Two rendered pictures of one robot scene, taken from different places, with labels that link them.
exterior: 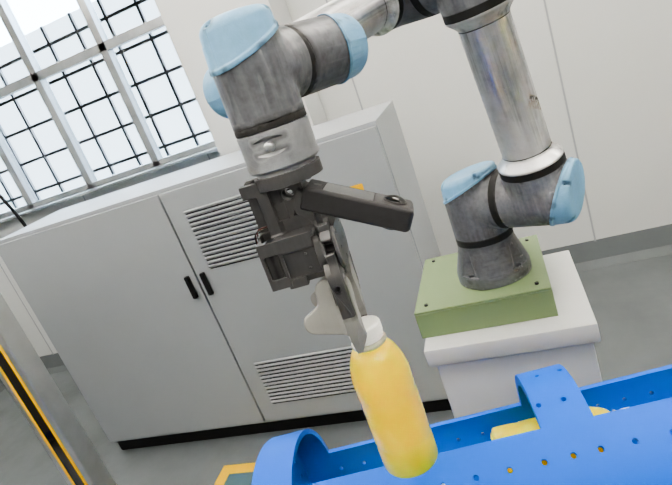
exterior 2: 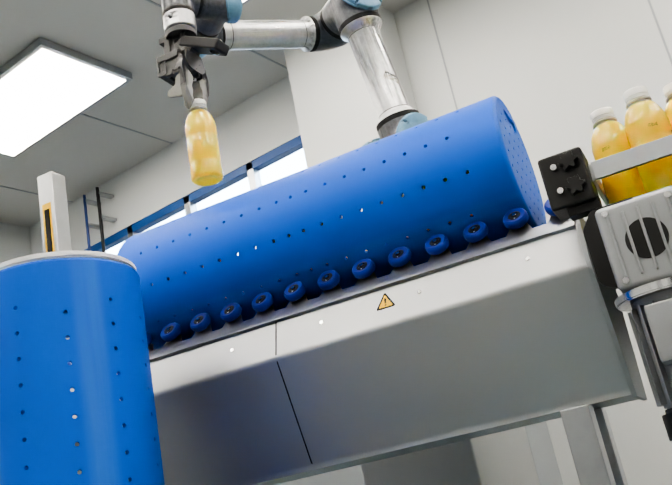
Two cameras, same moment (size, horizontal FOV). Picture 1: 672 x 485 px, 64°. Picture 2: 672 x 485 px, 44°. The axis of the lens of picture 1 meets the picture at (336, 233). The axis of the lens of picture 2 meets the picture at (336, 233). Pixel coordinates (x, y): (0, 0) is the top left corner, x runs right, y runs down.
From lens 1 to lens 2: 169 cm
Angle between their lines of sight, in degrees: 39
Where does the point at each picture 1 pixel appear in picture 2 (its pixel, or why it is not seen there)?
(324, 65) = not seen: outside the picture
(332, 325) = (177, 91)
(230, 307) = not seen: hidden behind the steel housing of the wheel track
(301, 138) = (183, 14)
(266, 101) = not seen: outside the picture
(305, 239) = (174, 52)
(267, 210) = (167, 47)
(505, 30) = (367, 33)
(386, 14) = (306, 32)
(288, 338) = not seen: outside the picture
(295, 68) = not seen: outside the picture
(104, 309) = not seen: hidden behind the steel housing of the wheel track
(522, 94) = (379, 69)
